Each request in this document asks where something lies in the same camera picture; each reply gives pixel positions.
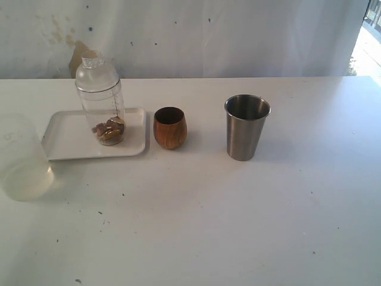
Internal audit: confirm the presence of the brown wooden cup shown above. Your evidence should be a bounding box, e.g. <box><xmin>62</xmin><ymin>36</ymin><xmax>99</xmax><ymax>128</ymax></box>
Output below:
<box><xmin>153</xmin><ymin>107</ymin><xmax>188</xmax><ymax>150</ymax></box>

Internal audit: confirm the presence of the stainless steel cup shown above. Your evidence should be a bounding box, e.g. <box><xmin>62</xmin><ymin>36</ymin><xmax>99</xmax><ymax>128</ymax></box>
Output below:
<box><xmin>224</xmin><ymin>94</ymin><xmax>271</xmax><ymax>161</ymax></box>

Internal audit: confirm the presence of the pile of wooden blocks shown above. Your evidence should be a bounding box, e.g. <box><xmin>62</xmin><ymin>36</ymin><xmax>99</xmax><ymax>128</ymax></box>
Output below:
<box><xmin>92</xmin><ymin>116</ymin><xmax>126</xmax><ymax>145</ymax></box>

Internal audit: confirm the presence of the clear plastic shaker cup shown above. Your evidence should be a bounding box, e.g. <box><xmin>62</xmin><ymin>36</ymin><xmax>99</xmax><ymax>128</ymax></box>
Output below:
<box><xmin>77</xmin><ymin>82</ymin><xmax>126</xmax><ymax>144</ymax></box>

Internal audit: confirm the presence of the clear plastic dome lid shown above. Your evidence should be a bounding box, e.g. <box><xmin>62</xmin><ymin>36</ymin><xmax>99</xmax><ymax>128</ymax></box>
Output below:
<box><xmin>75</xmin><ymin>50</ymin><xmax>120</xmax><ymax>93</ymax></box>

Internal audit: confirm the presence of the white rectangular tray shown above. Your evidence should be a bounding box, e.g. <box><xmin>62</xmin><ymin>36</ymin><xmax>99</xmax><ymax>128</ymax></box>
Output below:
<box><xmin>42</xmin><ymin>107</ymin><xmax>147</xmax><ymax>161</ymax></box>

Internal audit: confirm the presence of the frosted translucent plastic cup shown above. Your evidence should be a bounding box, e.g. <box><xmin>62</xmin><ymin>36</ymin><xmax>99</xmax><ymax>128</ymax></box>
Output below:
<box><xmin>1</xmin><ymin>113</ymin><xmax>54</xmax><ymax>201</ymax></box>

